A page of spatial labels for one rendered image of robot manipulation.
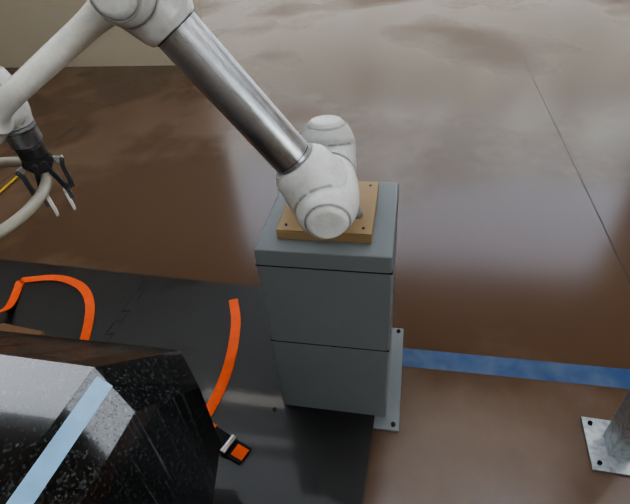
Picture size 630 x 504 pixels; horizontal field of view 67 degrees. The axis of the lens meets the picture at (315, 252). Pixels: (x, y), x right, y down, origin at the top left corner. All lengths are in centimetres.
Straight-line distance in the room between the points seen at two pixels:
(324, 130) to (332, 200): 25
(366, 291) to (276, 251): 29
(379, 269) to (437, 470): 81
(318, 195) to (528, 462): 125
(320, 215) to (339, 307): 45
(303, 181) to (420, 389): 115
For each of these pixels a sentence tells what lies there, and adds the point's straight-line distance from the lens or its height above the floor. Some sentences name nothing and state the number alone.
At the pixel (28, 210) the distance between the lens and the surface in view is 146.
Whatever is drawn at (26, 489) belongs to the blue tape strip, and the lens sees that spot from 103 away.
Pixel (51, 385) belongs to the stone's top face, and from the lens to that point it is 112.
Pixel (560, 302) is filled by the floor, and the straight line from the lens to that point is 247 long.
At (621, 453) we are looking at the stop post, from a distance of 202.
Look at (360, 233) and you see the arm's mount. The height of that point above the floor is 83.
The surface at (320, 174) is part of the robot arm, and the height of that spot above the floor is 109.
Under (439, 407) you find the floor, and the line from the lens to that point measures 197.
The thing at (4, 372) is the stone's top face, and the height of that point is 87.
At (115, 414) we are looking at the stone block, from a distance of 109.
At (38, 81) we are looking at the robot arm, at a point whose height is 131.
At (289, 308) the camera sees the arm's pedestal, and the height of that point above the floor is 57.
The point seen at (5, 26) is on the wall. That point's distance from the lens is 698.
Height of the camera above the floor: 164
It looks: 39 degrees down
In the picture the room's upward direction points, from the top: 5 degrees counter-clockwise
